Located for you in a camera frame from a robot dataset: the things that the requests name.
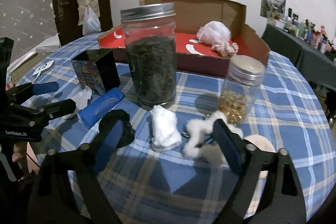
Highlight person's left hand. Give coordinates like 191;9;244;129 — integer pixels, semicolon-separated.
12;141;27;165

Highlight plastic bag on door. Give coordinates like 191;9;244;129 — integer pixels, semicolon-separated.
83;6;101;36

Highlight floral cosmetic tin box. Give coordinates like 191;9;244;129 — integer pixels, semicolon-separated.
71;49;120;95

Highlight white cloth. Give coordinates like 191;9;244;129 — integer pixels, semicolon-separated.
150;105;182;152

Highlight white mesh bath pouf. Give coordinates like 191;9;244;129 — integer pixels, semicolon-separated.
196;21;231;46

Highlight white charger device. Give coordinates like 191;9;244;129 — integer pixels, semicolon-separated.
33;60;54;76

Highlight white fluffy scrunchie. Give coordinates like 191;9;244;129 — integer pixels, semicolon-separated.
183;111;243;167

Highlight white sachet bag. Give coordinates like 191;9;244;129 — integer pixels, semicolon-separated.
63;86;92;120

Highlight small glass jar yellow contents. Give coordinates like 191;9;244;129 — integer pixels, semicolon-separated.
218;55;266;126

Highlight black scrunchie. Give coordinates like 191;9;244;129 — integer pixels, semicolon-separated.
97;110;135;149

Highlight cardboard box red interior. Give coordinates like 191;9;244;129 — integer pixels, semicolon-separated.
97;0;271;78

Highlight large glass jar dark contents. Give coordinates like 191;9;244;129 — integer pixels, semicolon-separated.
120;3;177;110

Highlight blue cloth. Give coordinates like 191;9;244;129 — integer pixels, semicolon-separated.
77;88;125;128

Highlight beige powder puff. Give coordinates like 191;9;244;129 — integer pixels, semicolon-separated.
244;135;276;153

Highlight beige crochet scrunchie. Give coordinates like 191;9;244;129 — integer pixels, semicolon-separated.
211;42;239;57

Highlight dark green covered side table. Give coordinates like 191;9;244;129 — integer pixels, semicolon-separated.
261;24;336;90

